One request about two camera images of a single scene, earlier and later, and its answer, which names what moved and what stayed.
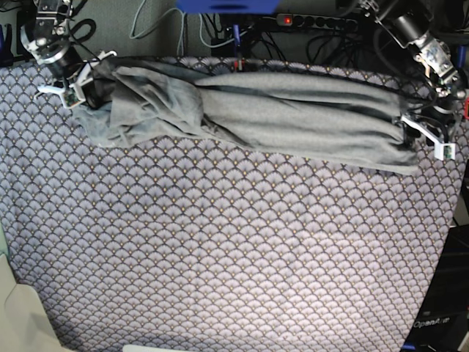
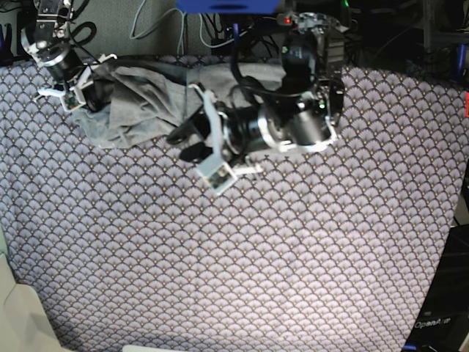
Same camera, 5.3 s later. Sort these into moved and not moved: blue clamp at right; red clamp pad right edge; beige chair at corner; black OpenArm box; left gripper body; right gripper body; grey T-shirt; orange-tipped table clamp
Moved: right gripper body; grey T-shirt
Not moved: beige chair at corner; blue clamp at right; orange-tipped table clamp; red clamp pad right edge; left gripper body; black OpenArm box
